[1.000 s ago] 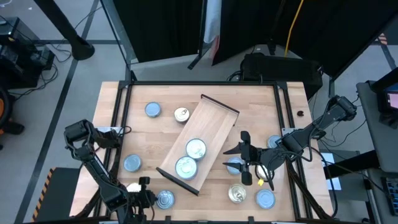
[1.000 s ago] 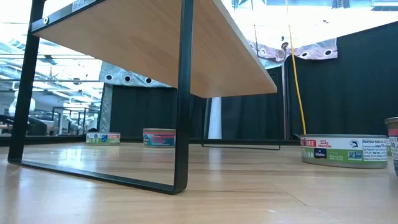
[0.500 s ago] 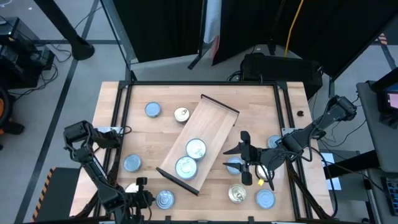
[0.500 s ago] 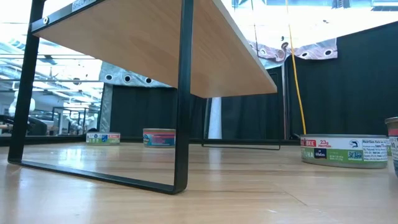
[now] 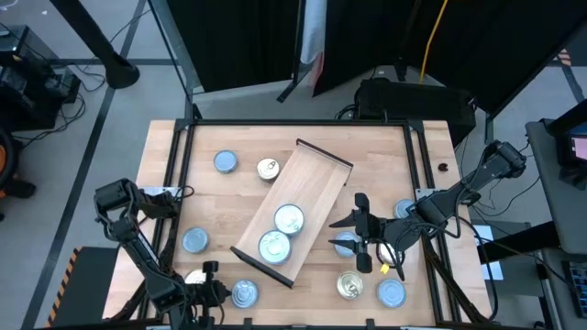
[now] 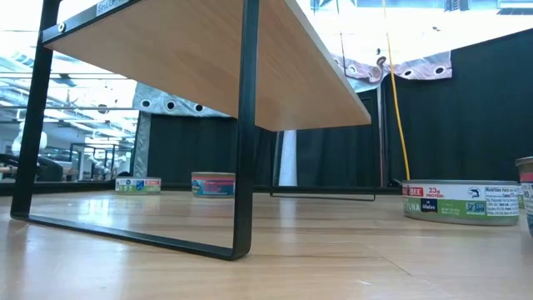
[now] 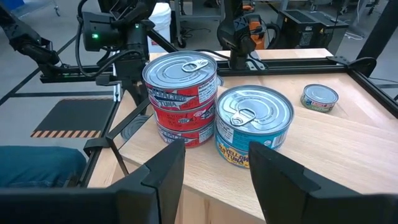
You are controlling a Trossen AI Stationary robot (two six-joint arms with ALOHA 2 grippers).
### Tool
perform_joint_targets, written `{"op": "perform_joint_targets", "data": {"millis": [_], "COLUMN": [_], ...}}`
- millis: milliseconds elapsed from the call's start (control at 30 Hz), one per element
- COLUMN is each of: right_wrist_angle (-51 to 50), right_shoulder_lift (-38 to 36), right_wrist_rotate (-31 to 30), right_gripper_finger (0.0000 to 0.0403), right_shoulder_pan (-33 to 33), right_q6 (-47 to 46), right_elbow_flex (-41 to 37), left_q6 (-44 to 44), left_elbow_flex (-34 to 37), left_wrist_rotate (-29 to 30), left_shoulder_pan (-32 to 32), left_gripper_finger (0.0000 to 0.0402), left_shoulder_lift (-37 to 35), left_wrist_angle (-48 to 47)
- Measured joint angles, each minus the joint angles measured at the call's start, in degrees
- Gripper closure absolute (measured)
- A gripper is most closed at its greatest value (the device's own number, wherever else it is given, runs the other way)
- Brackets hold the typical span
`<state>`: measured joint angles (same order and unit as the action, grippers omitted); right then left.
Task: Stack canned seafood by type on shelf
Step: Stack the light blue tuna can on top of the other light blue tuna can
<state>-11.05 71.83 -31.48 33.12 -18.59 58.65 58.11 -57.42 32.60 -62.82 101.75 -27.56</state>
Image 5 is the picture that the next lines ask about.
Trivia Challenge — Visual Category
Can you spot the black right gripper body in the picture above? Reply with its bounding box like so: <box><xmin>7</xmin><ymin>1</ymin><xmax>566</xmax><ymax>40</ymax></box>
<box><xmin>353</xmin><ymin>192</ymin><xmax>391</xmax><ymax>275</ymax></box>

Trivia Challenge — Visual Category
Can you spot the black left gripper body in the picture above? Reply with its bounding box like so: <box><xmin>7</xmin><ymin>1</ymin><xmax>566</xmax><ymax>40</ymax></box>
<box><xmin>185</xmin><ymin>260</ymin><xmax>221</xmax><ymax>330</ymax></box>

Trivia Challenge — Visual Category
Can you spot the green label tuna can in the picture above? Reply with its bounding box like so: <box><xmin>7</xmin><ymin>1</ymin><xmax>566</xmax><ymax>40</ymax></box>
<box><xmin>213</xmin><ymin>148</ymin><xmax>239</xmax><ymax>175</ymax></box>

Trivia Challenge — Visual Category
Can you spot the wooden shelf with black legs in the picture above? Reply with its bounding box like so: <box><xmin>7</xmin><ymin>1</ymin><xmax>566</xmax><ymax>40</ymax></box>
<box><xmin>228</xmin><ymin>137</ymin><xmax>354</xmax><ymax>290</ymax></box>

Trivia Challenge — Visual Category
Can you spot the black mat with striped edge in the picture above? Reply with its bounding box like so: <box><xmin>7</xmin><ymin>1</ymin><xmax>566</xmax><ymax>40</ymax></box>
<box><xmin>45</xmin><ymin>246</ymin><xmax>118</xmax><ymax>329</ymax></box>

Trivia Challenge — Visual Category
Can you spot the black equipment case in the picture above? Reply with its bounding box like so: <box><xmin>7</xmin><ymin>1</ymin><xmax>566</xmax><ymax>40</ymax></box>
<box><xmin>354</xmin><ymin>76</ymin><xmax>478</xmax><ymax>149</ymax></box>

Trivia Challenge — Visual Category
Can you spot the black curtain stand foot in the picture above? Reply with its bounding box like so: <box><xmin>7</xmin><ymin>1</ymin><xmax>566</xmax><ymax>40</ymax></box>
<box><xmin>276</xmin><ymin>63</ymin><xmax>306</xmax><ymax>104</ymax></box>

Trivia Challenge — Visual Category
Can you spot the grey desk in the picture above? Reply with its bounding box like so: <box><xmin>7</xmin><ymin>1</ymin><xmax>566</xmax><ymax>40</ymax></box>
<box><xmin>525</xmin><ymin>118</ymin><xmax>587</xmax><ymax>256</ymax></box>

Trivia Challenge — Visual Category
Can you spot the white fabric banner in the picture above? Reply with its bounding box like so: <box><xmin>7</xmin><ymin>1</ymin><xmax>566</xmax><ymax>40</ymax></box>
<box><xmin>299</xmin><ymin>0</ymin><xmax>328</xmax><ymax>87</ymax></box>

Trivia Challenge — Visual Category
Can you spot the black orange floor machine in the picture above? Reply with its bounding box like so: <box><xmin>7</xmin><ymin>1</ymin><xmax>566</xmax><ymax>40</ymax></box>
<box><xmin>0</xmin><ymin>126</ymin><xmax>38</xmax><ymax>221</ymax></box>

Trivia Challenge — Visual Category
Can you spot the black curtain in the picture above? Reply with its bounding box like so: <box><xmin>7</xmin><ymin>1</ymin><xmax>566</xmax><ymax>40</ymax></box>
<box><xmin>165</xmin><ymin>0</ymin><xmax>306</xmax><ymax>93</ymax></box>
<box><xmin>313</xmin><ymin>0</ymin><xmax>587</xmax><ymax>116</ymax></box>

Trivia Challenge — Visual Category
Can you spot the black keyboard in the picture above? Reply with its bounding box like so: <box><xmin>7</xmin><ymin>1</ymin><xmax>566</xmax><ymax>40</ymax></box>
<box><xmin>562</xmin><ymin>259</ymin><xmax>587</xmax><ymax>320</ymax></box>

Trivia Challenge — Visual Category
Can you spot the black monitor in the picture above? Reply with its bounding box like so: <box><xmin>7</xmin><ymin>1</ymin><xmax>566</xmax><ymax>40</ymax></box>
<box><xmin>547</xmin><ymin>98</ymin><xmax>587</xmax><ymax>190</ymax></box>

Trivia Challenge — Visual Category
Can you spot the black pole with round base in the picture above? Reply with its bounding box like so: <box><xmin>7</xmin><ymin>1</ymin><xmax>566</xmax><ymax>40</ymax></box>
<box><xmin>49</xmin><ymin>0</ymin><xmax>141</xmax><ymax>91</ymax></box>

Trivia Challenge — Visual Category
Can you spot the black equipment rack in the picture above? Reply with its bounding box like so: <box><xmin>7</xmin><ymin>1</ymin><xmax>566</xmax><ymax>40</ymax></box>
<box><xmin>0</xmin><ymin>23</ymin><xmax>83</xmax><ymax>132</ymax></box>

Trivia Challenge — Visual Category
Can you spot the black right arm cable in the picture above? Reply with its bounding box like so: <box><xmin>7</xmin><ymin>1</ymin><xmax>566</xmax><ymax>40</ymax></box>
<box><xmin>451</xmin><ymin>214</ymin><xmax>501</xmax><ymax>323</ymax></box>

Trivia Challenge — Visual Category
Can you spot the yellow cable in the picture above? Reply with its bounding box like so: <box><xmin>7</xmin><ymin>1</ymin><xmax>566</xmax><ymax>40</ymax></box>
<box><xmin>418</xmin><ymin>0</ymin><xmax>449</xmax><ymax>84</ymax></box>

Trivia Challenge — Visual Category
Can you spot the grey metal post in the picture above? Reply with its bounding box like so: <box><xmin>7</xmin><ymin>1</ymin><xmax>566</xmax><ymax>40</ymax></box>
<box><xmin>147</xmin><ymin>0</ymin><xmax>204</xmax><ymax>121</ymax></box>

